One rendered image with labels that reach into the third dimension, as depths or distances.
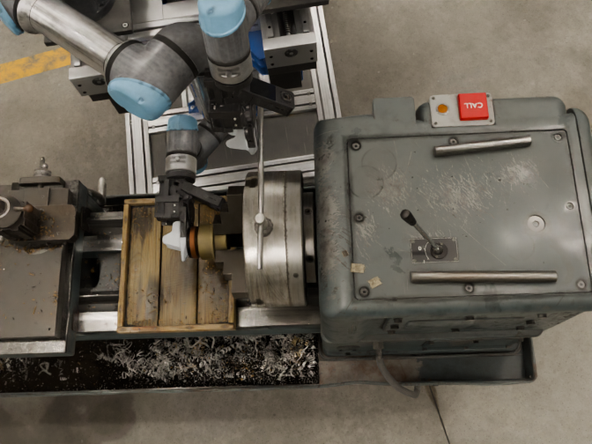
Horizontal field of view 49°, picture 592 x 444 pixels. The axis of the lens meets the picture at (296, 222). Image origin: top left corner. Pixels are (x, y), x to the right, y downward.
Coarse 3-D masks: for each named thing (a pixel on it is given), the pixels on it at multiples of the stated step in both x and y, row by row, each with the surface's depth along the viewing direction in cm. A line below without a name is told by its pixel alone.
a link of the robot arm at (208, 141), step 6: (198, 126) 171; (198, 132) 169; (204, 132) 169; (210, 132) 170; (198, 138) 169; (204, 138) 169; (210, 138) 170; (216, 138) 171; (204, 144) 169; (210, 144) 170; (216, 144) 172; (204, 150) 169; (210, 150) 171; (198, 156) 167; (204, 156) 170; (198, 162) 169; (204, 162) 173; (198, 168) 172; (204, 168) 175
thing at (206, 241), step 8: (208, 224) 153; (192, 232) 151; (200, 232) 150; (208, 232) 150; (192, 240) 150; (200, 240) 150; (208, 240) 150; (216, 240) 150; (224, 240) 150; (192, 248) 150; (200, 248) 150; (208, 248) 150; (216, 248) 151; (224, 248) 151; (192, 256) 152; (200, 256) 151; (208, 256) 151
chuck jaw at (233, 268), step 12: (216, 252) 150; (228, 252) 150; (240, 252) 150; (216, 264) 151; (228, 264) 149; (240, 264) 149; (228, 276) 149; (240, 276) 147; (240, 288) 146; (252, 300) 147
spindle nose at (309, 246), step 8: (312, 192) 151; (304, 200) 146; (312, 200) 146; (304, 208) 145; (312, 208) 144; (304, 216) 143; (312, 216) 143; (304, 224) 143; (312, 224) 143; (304, 232) 142; (312, 232) 142; (304, 240) 142; (312, 240) 142; (304, 248) 142; (312, 248) 142; (304, 256) 143; (312, 256) 143; (312, 264) 144; (312, 272) 145; (312, 280) 149
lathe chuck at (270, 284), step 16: (256, 176) 146; (272, 176) 146; (256, 192) 141; (272, 192) 141; (256, 208) 139; (272, 208) 139; (272, 224) 138; (256, 240) 137; (272, 240) 137; (256, 256) 138; (272, 256) 138; (256, 272) 139; (272, 272) 139; (256, 288) 141; (272, 288) 141; (288, 288) 141; (256, 304) 149; (272, 304) 147; (288, 304) 147
